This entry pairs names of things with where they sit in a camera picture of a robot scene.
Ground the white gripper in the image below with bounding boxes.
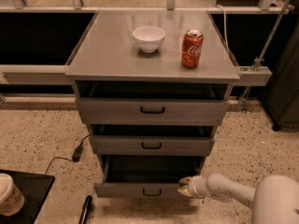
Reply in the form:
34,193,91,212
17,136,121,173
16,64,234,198
178,175,207,199

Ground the grey bottom drawer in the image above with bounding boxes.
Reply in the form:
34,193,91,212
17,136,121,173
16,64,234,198
94,155,205,199

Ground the grey drawer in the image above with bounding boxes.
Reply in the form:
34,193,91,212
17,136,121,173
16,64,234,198
76,98,228,126
94,155,205,199
90,135,214,157

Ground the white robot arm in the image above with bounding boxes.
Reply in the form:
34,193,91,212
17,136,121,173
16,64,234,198
178,173,299,224

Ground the grey middle drawer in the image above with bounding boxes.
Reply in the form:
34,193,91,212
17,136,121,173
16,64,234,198
90,135,214,157

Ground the grey drawer cabinet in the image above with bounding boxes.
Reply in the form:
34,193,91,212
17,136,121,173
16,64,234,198
64,8,242,175

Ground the grey top drawer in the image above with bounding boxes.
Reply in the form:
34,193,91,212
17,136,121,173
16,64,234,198
76,98,228,126

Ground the black marker pen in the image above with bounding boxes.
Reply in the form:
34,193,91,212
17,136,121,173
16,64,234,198
78,195,93,224

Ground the dark cabinet at right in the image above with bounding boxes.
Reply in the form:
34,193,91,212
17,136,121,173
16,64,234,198
262,23,299,131

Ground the orange soda can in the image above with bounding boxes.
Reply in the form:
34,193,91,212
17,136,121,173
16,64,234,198
181,29,204,68

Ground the white bowl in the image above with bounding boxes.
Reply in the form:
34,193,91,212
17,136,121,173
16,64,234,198
133,26,165,53

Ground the white paper coffee cup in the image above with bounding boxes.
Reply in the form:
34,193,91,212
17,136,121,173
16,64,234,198
0,173,24,217

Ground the black power adapter with cable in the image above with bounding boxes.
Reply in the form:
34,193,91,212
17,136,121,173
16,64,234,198
45,135,89,175

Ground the white cable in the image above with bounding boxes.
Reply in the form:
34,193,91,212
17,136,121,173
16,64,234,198
216,4,231,53

